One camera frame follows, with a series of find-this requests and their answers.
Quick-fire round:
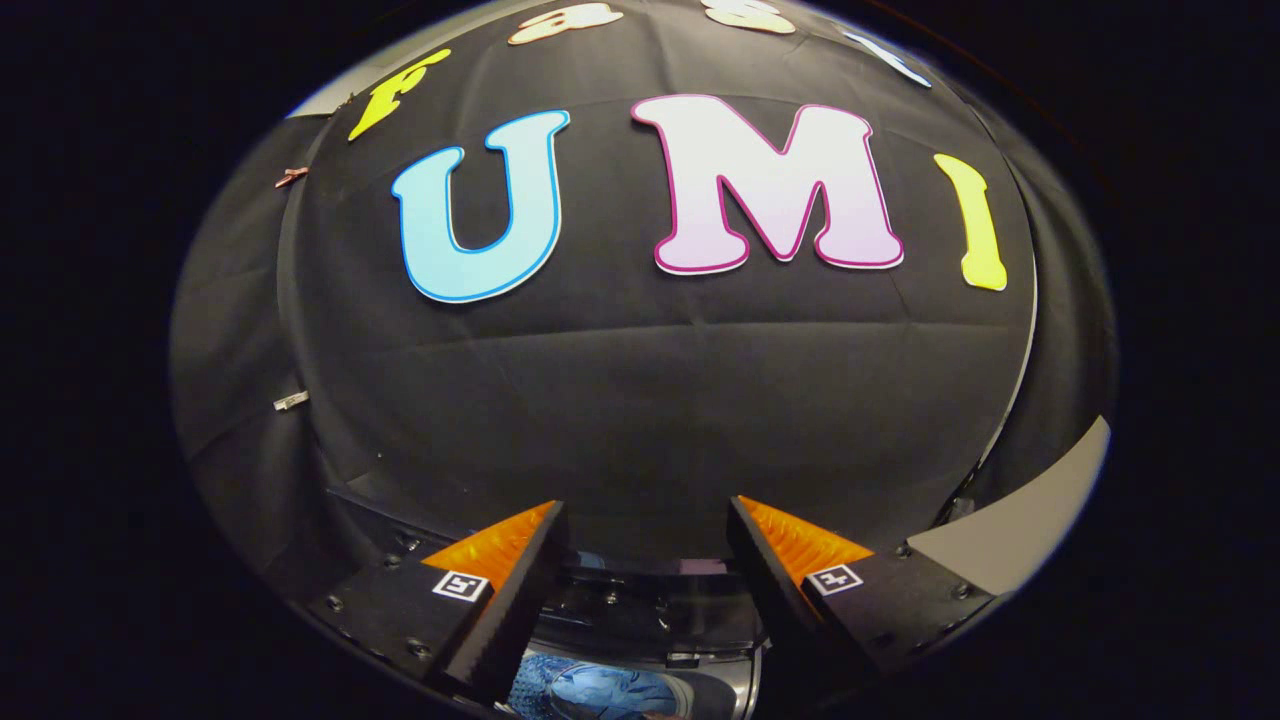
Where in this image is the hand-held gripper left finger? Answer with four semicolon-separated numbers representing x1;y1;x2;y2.
303;500;573;708

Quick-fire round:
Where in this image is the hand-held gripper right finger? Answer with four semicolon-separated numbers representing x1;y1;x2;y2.
726;495;998;703

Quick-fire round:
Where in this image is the light blue polo shirt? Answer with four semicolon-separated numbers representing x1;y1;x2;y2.
512;653;693;720

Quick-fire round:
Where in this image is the grey washing machine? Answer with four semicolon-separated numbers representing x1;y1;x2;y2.
322;485;773;720

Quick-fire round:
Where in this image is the black backdrop cloth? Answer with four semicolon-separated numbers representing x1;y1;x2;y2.
168;0;1119;603

